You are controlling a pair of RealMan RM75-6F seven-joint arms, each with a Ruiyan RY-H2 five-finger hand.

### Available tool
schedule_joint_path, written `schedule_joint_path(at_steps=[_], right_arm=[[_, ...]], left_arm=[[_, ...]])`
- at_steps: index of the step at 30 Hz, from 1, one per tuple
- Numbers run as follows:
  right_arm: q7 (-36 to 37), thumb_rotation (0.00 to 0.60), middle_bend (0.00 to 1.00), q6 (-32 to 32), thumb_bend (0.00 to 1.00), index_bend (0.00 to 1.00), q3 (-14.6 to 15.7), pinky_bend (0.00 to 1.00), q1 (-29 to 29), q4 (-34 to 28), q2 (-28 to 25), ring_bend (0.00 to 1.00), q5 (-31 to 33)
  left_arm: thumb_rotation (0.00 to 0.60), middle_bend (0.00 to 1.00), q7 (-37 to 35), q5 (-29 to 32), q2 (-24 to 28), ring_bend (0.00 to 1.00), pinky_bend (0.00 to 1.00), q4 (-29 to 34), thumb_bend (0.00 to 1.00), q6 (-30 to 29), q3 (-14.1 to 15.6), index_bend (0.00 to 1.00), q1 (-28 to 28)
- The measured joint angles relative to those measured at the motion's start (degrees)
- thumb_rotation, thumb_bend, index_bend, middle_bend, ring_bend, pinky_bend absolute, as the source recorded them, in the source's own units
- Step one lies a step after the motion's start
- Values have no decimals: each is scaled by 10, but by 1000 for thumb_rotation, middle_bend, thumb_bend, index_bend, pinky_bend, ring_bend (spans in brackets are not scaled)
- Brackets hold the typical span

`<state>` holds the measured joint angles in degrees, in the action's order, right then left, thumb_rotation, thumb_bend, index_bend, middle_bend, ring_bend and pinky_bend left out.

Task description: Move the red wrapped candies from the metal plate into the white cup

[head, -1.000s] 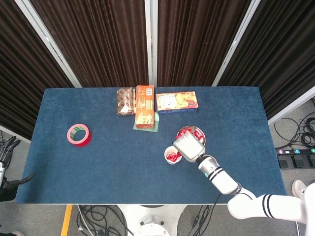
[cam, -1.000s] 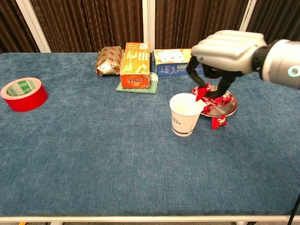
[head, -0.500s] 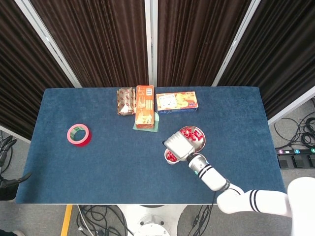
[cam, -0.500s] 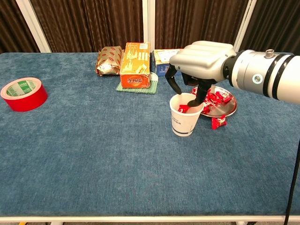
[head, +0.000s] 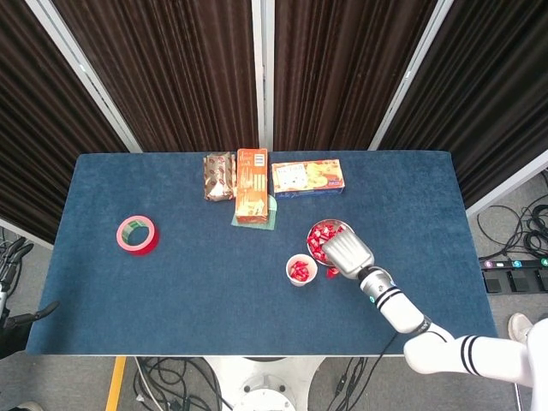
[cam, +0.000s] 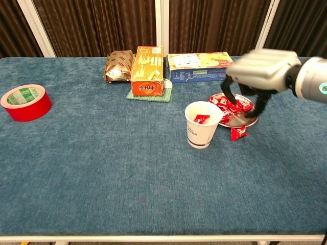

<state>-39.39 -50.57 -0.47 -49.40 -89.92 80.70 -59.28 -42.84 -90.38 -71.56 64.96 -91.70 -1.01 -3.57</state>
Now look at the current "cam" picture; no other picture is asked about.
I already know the white paper cup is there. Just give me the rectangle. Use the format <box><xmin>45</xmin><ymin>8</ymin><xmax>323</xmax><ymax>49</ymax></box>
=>
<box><xmin>184</xmin><ymin>101</ymin><xmax>224</xmax><ymax>150</ymax></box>

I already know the dark brown curtain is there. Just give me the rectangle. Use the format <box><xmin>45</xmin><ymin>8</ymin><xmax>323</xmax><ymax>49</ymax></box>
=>
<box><xmin>0</xmin><ymin>0</ymin><xmax>43</xmax><ymax>59</ymax></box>
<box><xmin>169</xmin><ymin>0</ymin><xmax>272</xmax><ymax>56</ymax></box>
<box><xmin>33</xmin><ymin>0</ymin><xmax>157</xmax><ymax>58</ymax></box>
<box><xmin>264</xmin><ymin>0</ymin><xmax>327</xmax><ymax>58</ymax></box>

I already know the gold snack bag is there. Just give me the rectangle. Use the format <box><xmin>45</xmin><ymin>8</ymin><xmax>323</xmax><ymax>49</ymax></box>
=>
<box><xmin>103</xmin><ymin>50</ymin><xmax>135</xmax><ymax>84</ymax></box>

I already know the tall orange box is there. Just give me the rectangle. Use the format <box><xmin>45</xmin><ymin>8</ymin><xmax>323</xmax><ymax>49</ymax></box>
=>
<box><xmin>130</xmin><ymin>45</ymin><xmax>165</xmax><ymax>97</ymax></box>

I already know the red tape roll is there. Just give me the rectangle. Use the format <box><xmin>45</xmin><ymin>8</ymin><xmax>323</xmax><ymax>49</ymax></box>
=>
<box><xmin>0</xmin><ymin>84</ymin><xmax>53</xmax><ymax>122</ymax></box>

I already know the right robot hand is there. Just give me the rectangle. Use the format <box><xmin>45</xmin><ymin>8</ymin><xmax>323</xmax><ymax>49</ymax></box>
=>
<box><xmin>221</xmin><ymin>48</ymin><xmax>302</xmax><ymax>118</ymax></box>

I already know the round metal plate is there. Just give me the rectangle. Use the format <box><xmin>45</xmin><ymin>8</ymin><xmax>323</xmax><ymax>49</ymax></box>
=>
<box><xmin>206</xmin><ymin>92</ymin><xmax>260</xmax><ymax>128</ymax></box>

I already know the white frame post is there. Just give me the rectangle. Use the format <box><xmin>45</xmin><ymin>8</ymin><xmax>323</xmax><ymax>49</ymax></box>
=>
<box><xmin>155</xmin><ymin>0</ymin><xmax>171</xmax><ymax>57</ymax></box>
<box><xmin>255</xmin><ymin>0</ymin><xmax>281</xmax><ymax>51</ymax></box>
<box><xmin>16</xmin><ymin>0</ymin><xmax>57</xmax><ymax>58</ymax></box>

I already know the green cloth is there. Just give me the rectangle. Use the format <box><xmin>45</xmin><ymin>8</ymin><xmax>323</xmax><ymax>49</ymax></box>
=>
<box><xmin>126</xmin><ymin>78</ymin><xmax>173</xmax><ymax>104</ymax></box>

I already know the yellow blue biscuit box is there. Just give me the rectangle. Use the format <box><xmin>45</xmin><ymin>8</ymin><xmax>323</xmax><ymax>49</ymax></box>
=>
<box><xmin>167</xmin><ymin>52</ymin><xmax>235</xmax><ymax>84</ymax></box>

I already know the blue table mat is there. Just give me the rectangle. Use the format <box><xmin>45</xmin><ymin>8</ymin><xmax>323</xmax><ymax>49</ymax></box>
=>
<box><xmin>0</xmin><ymin>56</ymin><xmax>327</xmax><ymax>237</ymax></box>

